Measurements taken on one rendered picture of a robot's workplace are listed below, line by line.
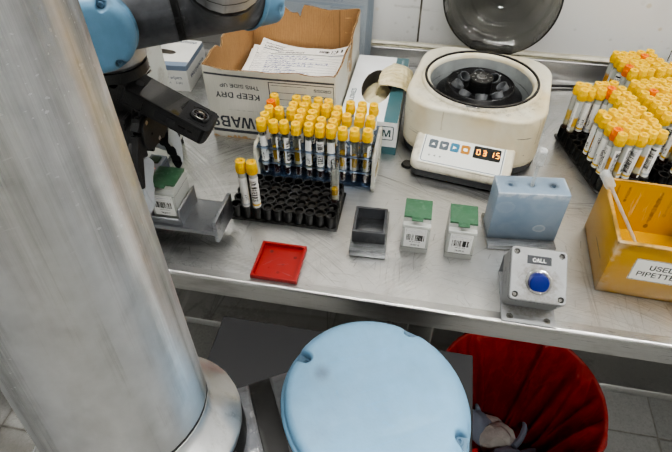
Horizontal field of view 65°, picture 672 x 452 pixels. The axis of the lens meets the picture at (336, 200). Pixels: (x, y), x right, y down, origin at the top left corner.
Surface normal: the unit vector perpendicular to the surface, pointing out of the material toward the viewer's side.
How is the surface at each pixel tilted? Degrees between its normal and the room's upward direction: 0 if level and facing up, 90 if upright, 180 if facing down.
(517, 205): 90
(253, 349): 4
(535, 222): 90
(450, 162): 25
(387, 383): 6
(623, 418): 0
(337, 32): 88
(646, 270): 90
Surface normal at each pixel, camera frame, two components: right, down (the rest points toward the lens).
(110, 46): 0.32, 0.64
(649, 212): -0.22, 0.66
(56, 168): 0.71, 0.29
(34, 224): 0.50, 0.39
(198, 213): 0.00, -0.74
